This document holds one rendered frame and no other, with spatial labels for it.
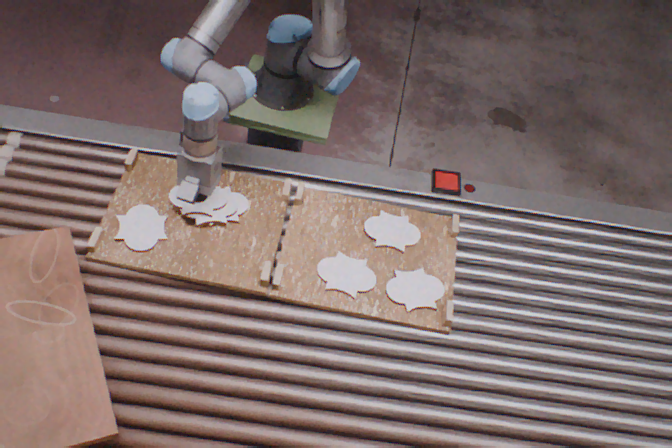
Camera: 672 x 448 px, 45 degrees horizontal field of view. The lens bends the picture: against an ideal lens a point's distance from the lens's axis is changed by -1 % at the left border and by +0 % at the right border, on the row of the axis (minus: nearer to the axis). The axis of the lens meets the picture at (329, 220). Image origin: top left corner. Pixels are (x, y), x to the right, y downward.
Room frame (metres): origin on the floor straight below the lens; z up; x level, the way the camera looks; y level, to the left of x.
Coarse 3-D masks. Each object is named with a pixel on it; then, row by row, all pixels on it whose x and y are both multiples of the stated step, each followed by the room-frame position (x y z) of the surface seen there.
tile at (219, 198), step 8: (176, 192) 1.29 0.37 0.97; (216, 192) 1.31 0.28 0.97; (224, 192) 1.32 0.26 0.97; (176, 200) 1.26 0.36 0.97; (208, 200) 1.28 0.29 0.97; (216, 200) 1.29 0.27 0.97; (224, 200) 1.29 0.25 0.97; (184, 208) 1.24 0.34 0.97; (192, 208) 1.25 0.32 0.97; (200, 208) 1.25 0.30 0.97; (208, 208) 1.26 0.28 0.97; (216, 208) 1.26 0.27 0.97
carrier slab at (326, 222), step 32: (320, 192) 1.41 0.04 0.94; (288, 224) 1.29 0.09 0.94; (320, 224) 1.31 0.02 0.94; (352, 224) 1.33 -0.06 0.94; (416, 224) 1.37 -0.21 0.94; (448, 224) 1.39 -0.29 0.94; (288, 256) 1.19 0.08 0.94; (320, 256) 1.21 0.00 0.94; (352, 256) 1.23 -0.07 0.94; (384, 256) 1.25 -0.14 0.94; (416, 256) 1.27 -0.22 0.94; (448, 256) 1.29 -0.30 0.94; (288, 288) 1.10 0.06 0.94; (320, 288) 1.12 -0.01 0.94; (384, 288) 1.15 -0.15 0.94; (448, 288) 1.19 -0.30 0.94; (384, 320) 1.07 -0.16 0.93; (416, 320) 1.08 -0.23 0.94
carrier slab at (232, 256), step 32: (160, 160) 1.41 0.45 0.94; (128, 192) 1.28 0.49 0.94; (160, 192) 1.31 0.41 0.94; (256, 192) 1.37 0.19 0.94; (192, 224) 1.23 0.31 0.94; (256, 224) 1.27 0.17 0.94; (96, 256) 1.08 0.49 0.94; (128, 256) 1.10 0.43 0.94; (160, 256) 1.11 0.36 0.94; (192, 256) 1.13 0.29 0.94; (224, 256) 1.15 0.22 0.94; (256, 256) 1.17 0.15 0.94; (224, 288) 1.07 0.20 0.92; (256, 288) 1.08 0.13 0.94
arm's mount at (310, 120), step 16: (256, 64) 1.90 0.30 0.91; (256, 96) 1.76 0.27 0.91; (320, 96) 1.83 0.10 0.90; (336, 96) 1.84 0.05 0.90; (240, 112) 1.69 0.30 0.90; (256, 112) 1.70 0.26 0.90; (272, 112) 1.71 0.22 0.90; (288, 112) 1.73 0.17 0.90; (304, 112) 1.74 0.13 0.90; (320, 112) 1.76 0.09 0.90; (256, 128) 1.67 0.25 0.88; (272, 128) 1.66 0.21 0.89; (288, 128) 1.67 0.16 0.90; (304, 128) 1.68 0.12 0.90; (320, 128) 1.70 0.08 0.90
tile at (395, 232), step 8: (376, 216) 1.36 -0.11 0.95; (384, 216) 1.37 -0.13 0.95; (392, 216) 1.37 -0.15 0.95; (368, 224) 1.33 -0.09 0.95; (376, 224) 1.33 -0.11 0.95; (384, 224) 1.34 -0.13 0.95; (392, 224) 1.35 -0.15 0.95; (400, 224) 1.35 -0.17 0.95; (408, 224) 1.36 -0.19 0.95; (368, 232) 1.30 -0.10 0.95; (376, 232) 1.31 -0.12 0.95; (384, 232) 1.31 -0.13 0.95; (392, 232) 1.32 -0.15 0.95; (400, 232) 1.32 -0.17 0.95; (408, 232) 1.33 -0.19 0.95; (416, 232) 1.33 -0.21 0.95; (376, 240) 1.28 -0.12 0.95; (384, 240) 1.29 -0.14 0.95; (392, 240) 1.29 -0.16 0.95; (400, 240) 1.30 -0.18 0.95; (408, 240) 1.30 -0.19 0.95; (416, 240) 1.31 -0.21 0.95; (392, 248) 1.28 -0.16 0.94; (400, 248) 1.27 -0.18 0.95
